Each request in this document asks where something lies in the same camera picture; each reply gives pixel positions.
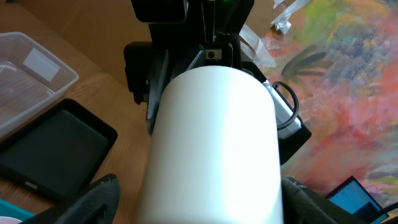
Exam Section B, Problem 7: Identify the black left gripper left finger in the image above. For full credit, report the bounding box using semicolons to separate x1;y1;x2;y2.
23;174;121;224

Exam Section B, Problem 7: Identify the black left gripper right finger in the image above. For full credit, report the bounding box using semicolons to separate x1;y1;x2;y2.
282;177;364;224

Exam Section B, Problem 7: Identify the white cup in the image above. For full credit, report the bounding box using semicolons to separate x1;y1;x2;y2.
137;66;284;223

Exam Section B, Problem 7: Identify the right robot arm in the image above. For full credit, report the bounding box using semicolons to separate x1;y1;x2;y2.
124;1;359;223

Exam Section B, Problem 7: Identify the black tray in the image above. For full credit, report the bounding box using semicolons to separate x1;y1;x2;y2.
1;98;118;201

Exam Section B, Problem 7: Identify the teal plastic tray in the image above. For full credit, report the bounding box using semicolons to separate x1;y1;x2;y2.
0;200;35;221

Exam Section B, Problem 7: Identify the clear plastic bin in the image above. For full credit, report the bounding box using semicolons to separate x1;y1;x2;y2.
1;32;79;137

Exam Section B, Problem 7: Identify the colourful floor mat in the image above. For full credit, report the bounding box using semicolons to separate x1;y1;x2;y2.
261;0;397;207

